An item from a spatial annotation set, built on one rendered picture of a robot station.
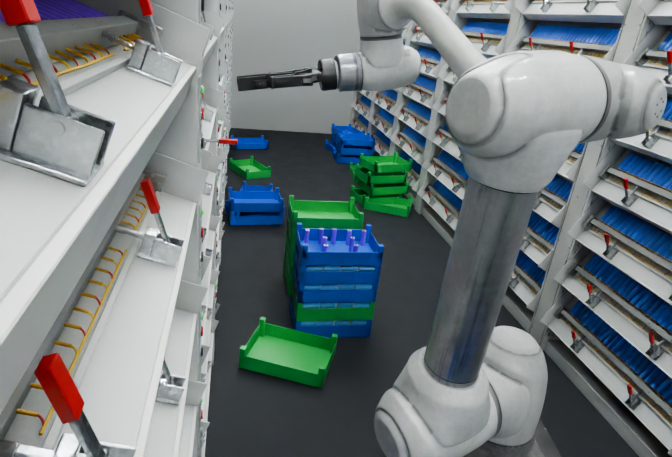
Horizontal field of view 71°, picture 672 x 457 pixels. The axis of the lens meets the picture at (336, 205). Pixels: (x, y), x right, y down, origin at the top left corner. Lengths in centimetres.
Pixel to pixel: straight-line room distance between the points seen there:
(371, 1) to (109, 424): 98
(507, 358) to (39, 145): 93
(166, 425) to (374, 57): 88
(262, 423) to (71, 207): 142
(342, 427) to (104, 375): 125
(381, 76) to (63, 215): 104
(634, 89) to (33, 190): 70
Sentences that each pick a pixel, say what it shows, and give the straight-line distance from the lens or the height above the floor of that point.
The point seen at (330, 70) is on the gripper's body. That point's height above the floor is 104.
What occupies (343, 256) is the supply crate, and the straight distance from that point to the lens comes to 172.
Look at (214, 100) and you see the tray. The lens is 137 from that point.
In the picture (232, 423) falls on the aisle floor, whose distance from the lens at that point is 158.
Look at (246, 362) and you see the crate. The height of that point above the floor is 3.
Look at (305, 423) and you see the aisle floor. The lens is 159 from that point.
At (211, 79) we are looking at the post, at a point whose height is 96.
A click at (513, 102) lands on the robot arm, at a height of 108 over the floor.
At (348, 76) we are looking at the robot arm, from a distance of 116.
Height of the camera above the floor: 115
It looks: 21 degrees down
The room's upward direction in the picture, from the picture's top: 6 degrees clockwise
